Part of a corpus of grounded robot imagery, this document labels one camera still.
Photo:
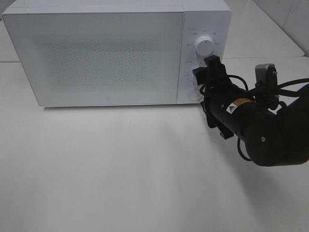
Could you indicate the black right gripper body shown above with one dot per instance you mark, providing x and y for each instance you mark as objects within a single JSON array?
[{"x": 219, "y": 94}]

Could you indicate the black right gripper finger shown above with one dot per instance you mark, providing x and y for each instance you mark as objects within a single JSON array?
[
  {"x": 200, "y": 73},
  {"x": 214, "y": 65}
]

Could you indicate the white upper power knob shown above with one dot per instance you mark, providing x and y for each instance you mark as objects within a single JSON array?
[{"x": 204, "y": 45}]

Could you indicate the round door release button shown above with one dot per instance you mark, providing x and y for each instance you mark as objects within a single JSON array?
[{"x": 194, "y": 95}]

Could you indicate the white microwave oven body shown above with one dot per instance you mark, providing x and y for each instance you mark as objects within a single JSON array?
[{"x": 200, "y": 17}]

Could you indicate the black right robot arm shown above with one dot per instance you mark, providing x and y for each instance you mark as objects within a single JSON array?
[{"x": 271, "y": 119}]

